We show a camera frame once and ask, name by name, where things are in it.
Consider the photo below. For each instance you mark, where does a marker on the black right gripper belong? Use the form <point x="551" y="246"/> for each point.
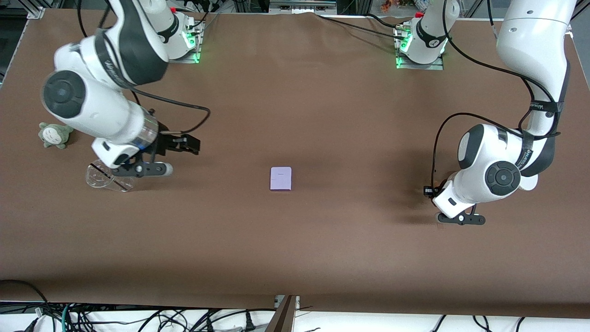
<point x="167" y="142"/>

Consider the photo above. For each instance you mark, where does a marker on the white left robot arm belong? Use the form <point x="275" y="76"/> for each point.
<point x="530" y="37"/>

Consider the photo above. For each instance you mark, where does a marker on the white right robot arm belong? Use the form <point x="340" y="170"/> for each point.
<point x="92" y="106"/>

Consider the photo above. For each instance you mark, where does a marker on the black drinking straw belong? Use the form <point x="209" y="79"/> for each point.
<point x="120" y="184"/>

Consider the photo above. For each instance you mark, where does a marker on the clear plastic cup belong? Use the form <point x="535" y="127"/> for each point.
<point x="99" y="180"/>

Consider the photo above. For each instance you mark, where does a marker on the lilac flat box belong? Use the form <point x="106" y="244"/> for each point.
<point x="280" y="179"/>

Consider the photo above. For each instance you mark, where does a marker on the grey totoro plush toy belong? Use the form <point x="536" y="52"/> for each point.
<point x="56" y="134"/>

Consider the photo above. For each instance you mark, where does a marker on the orange background toy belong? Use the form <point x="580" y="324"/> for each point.
<point x="387" y="4"/>

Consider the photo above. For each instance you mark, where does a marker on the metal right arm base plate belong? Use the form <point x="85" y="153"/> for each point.
<point x="193" y="53"/>

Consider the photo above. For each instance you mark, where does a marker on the aluminium rail with sockets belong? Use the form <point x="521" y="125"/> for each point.
<point x="302" y="5"/>

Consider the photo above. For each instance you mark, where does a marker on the aluminium frame post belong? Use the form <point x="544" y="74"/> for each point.
<point x="282" y="316"/>

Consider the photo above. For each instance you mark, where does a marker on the metal table corner bracket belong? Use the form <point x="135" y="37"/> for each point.
<point x="36" y="12"/>

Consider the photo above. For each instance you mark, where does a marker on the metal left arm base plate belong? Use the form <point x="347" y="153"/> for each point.
<point x="438" y="64"/>

